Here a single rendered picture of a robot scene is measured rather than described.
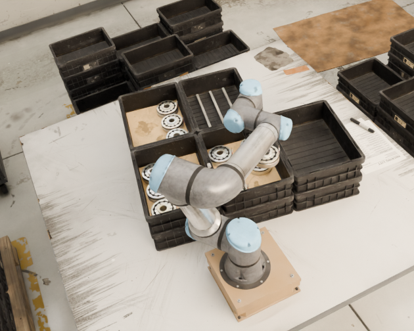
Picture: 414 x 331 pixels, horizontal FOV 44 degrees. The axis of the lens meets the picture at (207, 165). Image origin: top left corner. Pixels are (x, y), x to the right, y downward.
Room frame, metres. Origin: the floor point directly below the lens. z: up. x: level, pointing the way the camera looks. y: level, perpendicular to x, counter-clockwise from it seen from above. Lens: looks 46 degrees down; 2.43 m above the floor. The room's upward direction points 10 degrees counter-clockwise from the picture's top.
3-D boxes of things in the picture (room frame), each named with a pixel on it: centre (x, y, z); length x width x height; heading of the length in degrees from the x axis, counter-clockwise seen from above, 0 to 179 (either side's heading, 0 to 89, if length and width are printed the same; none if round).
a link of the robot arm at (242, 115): (1.30, -0.15, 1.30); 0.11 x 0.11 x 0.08; 54
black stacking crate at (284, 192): (1.48, -0.15, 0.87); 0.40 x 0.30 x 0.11; 8
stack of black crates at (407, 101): (2.10, -1.25, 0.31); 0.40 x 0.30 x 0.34; 18
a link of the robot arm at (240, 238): (1.03, -0.08, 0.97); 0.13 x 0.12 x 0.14; 54
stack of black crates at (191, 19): (3.34, -0.06, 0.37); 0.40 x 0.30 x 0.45; 108
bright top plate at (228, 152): (1.58, -0.06, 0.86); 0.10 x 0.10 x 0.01
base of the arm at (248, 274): (1.03, -0.08, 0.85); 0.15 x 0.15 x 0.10
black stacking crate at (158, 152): (1.44, 0.14, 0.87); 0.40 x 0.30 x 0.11; 8
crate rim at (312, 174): (1.52, -0.45, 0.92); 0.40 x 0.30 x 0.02; 8
